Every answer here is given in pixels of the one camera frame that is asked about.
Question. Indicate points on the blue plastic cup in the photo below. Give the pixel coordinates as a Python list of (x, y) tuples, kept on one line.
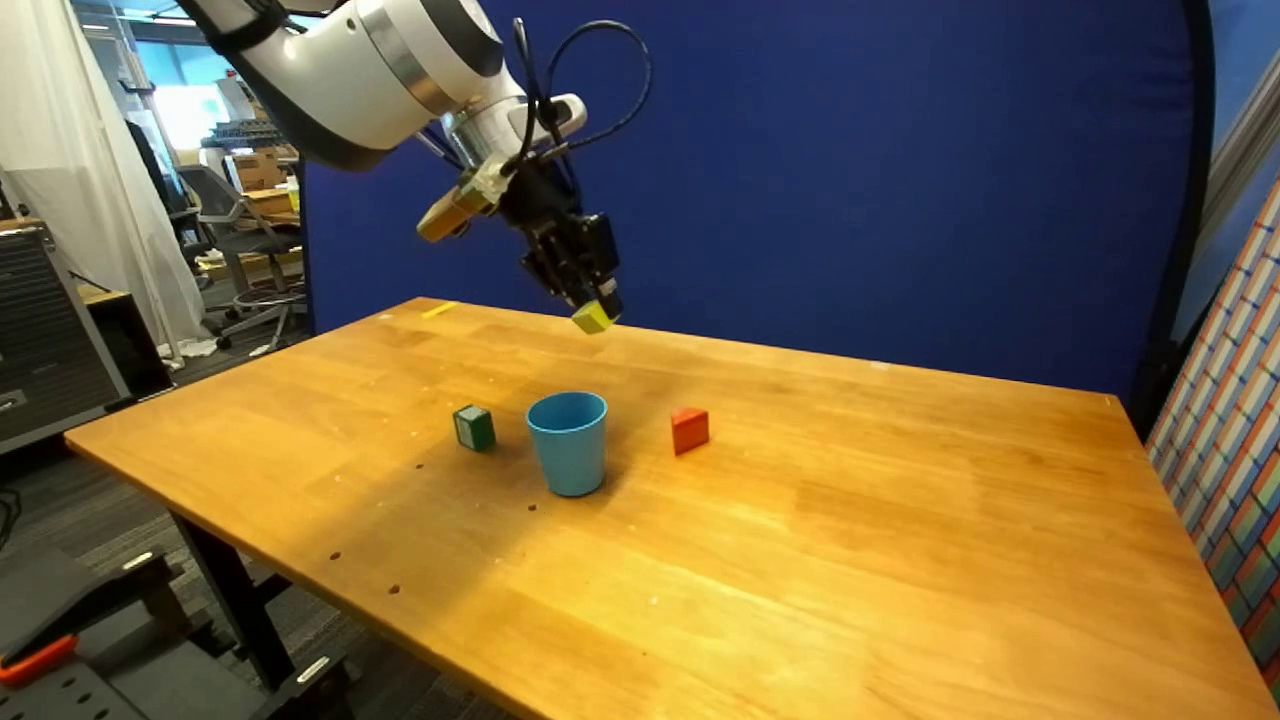
[(568, 440)]

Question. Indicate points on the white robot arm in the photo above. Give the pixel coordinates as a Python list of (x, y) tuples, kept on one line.
[(379, 75)]

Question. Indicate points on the red wooden cube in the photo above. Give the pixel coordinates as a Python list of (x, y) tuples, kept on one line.
[(688, 431)]

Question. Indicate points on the black table leg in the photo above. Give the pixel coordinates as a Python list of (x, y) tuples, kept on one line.
[(241, 607)]

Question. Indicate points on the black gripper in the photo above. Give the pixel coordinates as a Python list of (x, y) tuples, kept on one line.
[(568, 250)]

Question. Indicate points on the blue backdrop screen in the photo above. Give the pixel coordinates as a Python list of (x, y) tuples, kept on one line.
[(986, 184)]

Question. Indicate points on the green wooden cube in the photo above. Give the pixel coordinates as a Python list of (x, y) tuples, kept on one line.
[(473, 424)]

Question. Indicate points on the black equipment case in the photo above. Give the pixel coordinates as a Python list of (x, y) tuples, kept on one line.
[(54, 361)]

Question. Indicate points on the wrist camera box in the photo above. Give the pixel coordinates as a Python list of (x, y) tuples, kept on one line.
[(460, 207)]

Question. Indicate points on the checkered colourful board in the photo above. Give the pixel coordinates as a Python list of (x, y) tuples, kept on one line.
[(1218, 440)]

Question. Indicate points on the yellow wooden cube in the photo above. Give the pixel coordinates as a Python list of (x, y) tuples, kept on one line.
[(595, 316)]

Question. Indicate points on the white curtain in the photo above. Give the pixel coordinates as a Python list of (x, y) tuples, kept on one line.
[(71, 159)]

